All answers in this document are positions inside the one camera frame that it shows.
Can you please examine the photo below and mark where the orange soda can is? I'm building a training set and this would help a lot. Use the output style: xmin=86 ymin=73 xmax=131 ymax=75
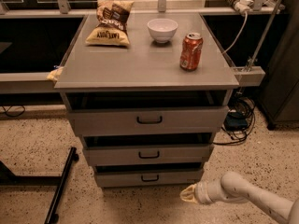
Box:
xmin=179 ymin=33 xmax=203 ymax=71

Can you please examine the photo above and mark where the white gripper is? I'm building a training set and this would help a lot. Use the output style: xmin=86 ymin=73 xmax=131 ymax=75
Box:
xmin=179 ymin=181 xmax=213 ymax=204

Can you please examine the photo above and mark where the grey middle drawer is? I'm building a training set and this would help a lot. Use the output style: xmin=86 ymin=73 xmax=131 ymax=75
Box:
xmin=83 ymin=144 xmax=213 ymax=166

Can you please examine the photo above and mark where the white power cable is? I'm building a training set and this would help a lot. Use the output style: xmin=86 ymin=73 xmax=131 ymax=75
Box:
xmin=221 ymin=10 xmax=249 ymax=55

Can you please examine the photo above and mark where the grey bottom drawer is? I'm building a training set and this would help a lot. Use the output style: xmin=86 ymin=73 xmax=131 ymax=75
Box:
xmin=94 ymin=169 xmax=204 ymax=188

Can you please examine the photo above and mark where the black cable bundle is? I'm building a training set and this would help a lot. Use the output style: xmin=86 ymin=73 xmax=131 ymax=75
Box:
xmin=213 ymin=96 xmax=256 ymax=147

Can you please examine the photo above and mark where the black metal stand leg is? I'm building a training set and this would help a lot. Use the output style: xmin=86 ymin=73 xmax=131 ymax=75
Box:
xmin=0 ymin=147 xmax=79 ymax=224

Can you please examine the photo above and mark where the white power strip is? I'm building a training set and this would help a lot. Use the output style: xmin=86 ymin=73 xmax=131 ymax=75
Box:
xmin=225 ymin=0 xmax=252 ymax=15

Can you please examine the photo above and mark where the dark grey cabinet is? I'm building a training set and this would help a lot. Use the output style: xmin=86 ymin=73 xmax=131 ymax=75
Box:
xmin=258 ymin=0 xmax=299 ymax=130

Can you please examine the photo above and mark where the white ceramic bowl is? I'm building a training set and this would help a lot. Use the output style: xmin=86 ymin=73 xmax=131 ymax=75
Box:
xmin=148 ymin=19 xmax=178 ymax=43

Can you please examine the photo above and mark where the grey drawer cabinet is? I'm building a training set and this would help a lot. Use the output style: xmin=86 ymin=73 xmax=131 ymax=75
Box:
xmin=55 ymin=13 xmax=238 ymax=188

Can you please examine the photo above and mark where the grey top drawer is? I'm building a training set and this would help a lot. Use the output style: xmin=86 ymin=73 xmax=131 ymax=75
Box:
xmin=68 ymin=106 xmax=228 ymax=136

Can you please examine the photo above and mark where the yellow brown chip bag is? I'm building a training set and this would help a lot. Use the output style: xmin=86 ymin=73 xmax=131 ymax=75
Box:
xmin=86 ymin=0 xmax=134 ymax=47

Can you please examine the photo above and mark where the grey drawer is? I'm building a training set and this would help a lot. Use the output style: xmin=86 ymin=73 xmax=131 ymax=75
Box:
xmin=68 ymin=106 xmax=228 ymax=136
xmin=83 ymin=144 xmax=213 ymax=166
xmin=94 ymin=169 xmax=204 ymax=188

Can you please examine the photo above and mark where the grey metal rail frame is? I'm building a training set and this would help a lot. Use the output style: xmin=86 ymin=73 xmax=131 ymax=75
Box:
xmin=0 ymin=5 xmax=286 ymax=95

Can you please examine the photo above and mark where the yellow tape scrap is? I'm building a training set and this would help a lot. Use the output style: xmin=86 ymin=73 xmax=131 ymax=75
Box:
xmin=47 ymin=66 xmax=64 ymax=83

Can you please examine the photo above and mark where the black floor cable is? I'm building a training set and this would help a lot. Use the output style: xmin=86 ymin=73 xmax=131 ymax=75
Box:
xmin=0 ymin=105 xmax=26 ymax=118

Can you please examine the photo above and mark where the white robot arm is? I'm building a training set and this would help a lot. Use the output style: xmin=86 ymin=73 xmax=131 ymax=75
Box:
xmin=180 ymin=171 xmax=299 ymax=224

